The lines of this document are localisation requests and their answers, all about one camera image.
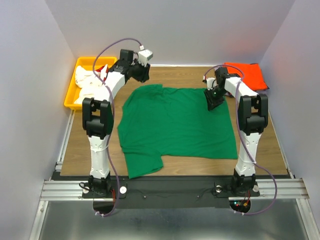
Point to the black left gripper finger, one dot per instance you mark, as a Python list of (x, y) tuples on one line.
[(146, 76), (138, 77)]

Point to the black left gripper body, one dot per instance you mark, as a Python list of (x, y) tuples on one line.
[(135, 68)]

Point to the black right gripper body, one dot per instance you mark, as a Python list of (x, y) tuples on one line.
[(217, 91)]

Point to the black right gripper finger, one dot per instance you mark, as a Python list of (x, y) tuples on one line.
[(214, 104), (208, 98)]

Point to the green t shirt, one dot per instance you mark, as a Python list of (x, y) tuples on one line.
[(162, 121)]

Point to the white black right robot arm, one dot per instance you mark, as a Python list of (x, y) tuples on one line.
[(251, 109)]

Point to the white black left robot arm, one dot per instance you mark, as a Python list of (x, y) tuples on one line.
[(98, 114)]

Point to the folded purple t shirt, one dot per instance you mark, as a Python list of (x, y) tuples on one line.
[(228, 94)]

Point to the folded orange t shirt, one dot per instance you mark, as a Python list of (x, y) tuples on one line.
[(253, 76)]

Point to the yellow plastic bin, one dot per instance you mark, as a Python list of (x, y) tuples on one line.
[(86, 62)]

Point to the white t shirt red print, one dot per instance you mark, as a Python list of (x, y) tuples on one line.
[(89, 82)]

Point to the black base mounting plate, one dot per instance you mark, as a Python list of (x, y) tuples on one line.
[(152, 192)]

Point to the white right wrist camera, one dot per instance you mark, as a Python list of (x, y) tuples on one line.
[(210, 82)]

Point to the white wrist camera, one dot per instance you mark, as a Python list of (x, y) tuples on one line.
[(144, 55), (210, 82)]

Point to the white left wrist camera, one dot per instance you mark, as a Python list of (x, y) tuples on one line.
[(144, 55)]

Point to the aluminium frame rail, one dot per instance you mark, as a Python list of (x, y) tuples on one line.
[(53, 190)]

